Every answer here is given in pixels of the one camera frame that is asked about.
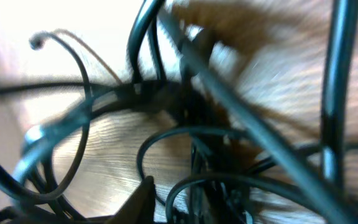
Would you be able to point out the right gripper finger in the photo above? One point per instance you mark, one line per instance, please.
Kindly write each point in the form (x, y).
(139, 207)

